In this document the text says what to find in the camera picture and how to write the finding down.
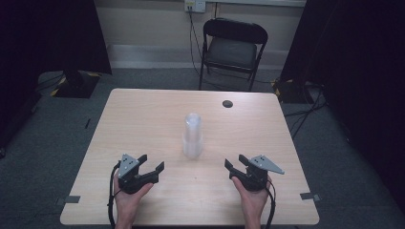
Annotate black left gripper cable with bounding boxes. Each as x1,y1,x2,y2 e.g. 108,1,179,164
107,161,122,229

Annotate black wall socket cable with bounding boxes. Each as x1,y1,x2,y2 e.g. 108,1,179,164
188,9,205,78

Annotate stack of clear cups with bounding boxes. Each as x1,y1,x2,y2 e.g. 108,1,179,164
181,112,204,159

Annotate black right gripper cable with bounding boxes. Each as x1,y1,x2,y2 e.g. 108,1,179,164
263,179,277,229

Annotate grey tape piece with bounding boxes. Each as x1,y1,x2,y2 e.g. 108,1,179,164
54,195,81,206
299,192,322,202

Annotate dark curtain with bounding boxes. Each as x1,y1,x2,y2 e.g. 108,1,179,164
0,0,113,154
279,0,405,211

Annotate black folding chair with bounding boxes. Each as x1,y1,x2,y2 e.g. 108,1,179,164
198,17,269,93

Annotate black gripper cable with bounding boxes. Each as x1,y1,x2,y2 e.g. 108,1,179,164
107,161,122,229
263,179,277,229

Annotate person's left hand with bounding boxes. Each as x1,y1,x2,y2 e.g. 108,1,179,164
113,177,155,220

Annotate white wall socket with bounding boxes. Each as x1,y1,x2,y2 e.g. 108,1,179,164
184,0,206,14

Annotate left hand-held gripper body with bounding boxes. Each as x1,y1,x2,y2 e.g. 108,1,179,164
117,154,160,196

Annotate person's right hand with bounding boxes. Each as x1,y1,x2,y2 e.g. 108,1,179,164
230,177,272,220

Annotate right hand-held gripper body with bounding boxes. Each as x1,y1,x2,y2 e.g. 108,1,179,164
229,154,286,193

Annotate black floor cables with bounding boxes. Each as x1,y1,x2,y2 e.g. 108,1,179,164
283,81,329,139

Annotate black stand base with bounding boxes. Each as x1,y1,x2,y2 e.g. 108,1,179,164
50,70,102,99
272,77,308,105

